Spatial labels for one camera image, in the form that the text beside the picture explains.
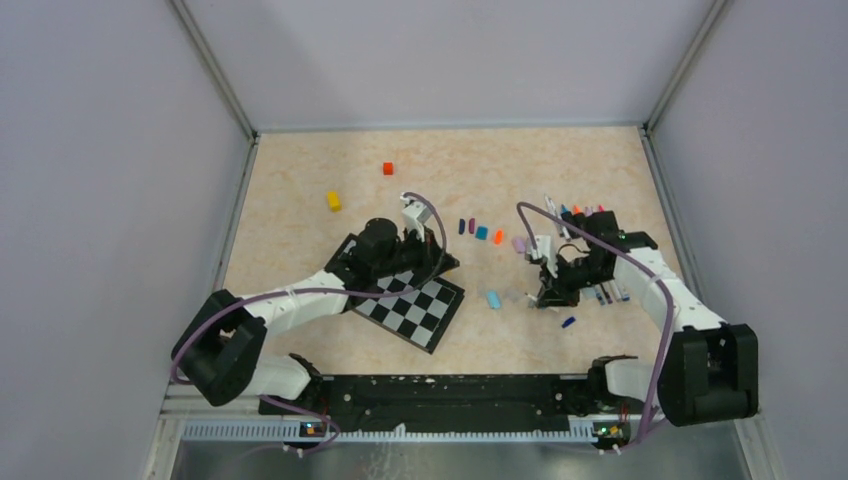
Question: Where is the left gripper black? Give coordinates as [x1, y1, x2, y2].
[374, 224, 459, 281]

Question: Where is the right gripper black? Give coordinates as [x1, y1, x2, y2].
[536, 252, 611, 308]

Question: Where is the thin dark pen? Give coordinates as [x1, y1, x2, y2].
[598, 284, 614, 304]

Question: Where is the light blue highlighter cap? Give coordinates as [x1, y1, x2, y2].
[485, 290, 502, 310]

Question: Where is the black white chessboard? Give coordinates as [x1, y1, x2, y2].
[350, 277, 465, 354]

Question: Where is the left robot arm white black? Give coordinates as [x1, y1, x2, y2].
[171, 218, 464, 414]

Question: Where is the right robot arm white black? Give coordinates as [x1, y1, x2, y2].
[526, 211, 759, 426]

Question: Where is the yellow block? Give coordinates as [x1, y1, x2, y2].
[326, 191, 342, 212]

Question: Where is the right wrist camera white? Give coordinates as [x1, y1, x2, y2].
[524, 235, 558, 278]

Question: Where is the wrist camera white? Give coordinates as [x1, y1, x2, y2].
[524, 235, 558, 278]
[400, 192, 432, 242]

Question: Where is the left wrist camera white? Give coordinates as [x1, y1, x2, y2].
[400, 192, 432, 242]

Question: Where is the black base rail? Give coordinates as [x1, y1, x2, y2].
[258, 374, 654, 436]

